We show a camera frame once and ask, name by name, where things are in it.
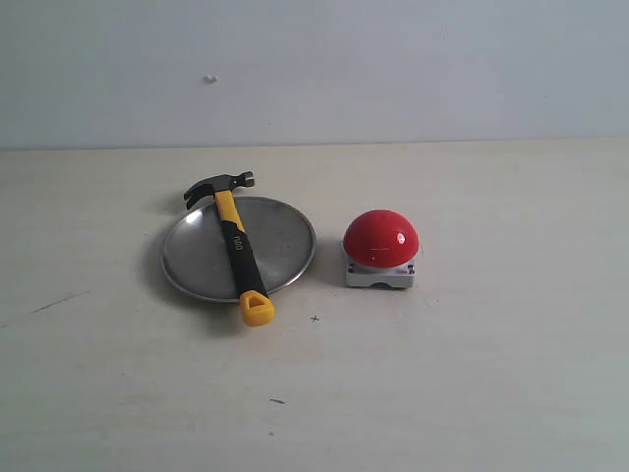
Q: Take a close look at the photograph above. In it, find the red dome push button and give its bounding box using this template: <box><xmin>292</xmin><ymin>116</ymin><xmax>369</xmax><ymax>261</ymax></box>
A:
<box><xmin>342</xmin><ymin>209</ymin><xmax>422</xmax><ymax>289</ymax></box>

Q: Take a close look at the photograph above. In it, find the round silver metal plate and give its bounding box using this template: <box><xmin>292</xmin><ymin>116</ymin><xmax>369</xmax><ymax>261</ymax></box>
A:
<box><xmin>160</xmin><ymin>197</ymin><xmax>316</xmax><ymax>303</ymax></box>

